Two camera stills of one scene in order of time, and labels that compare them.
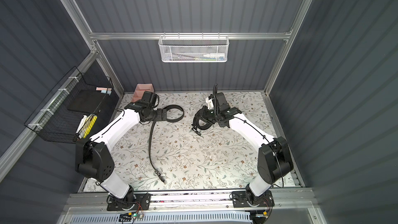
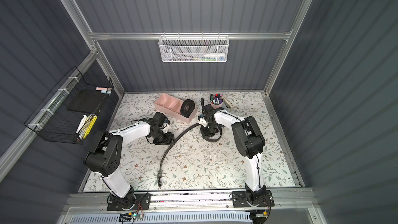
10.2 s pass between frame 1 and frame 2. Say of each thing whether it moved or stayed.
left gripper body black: moved
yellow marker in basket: stayed
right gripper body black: moved
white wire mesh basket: stayed
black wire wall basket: stayed
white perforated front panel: stayed
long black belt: moved
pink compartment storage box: moved
